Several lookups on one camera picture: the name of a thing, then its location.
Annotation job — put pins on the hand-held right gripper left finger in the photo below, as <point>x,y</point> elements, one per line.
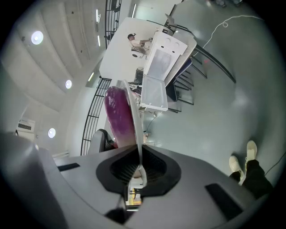
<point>85,170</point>

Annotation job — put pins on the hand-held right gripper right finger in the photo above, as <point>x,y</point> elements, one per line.
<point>192,179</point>

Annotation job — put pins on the person's white shoe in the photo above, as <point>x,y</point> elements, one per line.
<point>251,152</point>
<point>235,165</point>

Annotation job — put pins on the round ceiling light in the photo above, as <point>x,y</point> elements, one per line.
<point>51,132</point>
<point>36,37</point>
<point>68,84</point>

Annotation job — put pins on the black metal railing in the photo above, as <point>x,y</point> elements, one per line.
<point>87,116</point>
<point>106,22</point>

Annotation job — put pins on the person's black trousers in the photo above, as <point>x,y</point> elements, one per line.
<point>257,179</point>

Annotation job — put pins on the white air conditioner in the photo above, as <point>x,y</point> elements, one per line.
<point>26,127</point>

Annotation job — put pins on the blue padded chair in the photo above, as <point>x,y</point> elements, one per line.
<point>184,67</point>
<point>171,91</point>

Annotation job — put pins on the black equipment cart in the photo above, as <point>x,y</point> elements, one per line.
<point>139,75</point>

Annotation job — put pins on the white round backpack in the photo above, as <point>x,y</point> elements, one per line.
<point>136,54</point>

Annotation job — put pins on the beige chair with black legs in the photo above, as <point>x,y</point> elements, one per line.
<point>171,20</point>

